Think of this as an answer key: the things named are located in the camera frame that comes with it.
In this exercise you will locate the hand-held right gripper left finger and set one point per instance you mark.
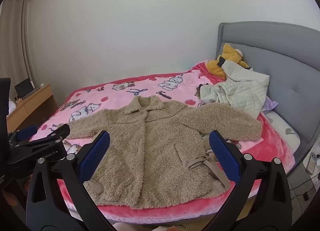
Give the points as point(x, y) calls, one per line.
point(100, 156)

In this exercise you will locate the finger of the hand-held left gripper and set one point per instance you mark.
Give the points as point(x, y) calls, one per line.
point(28, 131)
point(61, 131)

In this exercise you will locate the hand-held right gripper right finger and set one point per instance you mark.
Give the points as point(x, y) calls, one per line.
point(222, 156)

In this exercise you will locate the beige fleece coat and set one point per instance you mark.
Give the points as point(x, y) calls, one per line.
point(155, 151)

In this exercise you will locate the wooden desk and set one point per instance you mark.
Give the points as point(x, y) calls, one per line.
point(32, 106)

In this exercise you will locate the black laptop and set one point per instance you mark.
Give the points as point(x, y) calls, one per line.
point(22, 87)

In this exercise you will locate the white printed bed sheet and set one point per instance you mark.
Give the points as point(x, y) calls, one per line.
point(282, 126)

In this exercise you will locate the purple cloth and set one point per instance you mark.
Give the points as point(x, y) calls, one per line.
point(271, 104)

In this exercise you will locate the white quilted jacket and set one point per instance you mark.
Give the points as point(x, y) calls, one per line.
point(245, 88)

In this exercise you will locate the beige curtain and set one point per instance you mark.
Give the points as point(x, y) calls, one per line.
point(15, 46)

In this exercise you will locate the pink printed blanket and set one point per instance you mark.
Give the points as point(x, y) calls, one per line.
point(150, 83)

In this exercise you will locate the white power strip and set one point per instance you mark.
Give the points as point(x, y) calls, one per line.
point(312, 162)

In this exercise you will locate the yellow plush toy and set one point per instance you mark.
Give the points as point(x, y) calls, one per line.
point(232, 54)

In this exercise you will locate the grey upholstered headboard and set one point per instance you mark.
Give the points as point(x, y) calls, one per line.
point(275, 53)

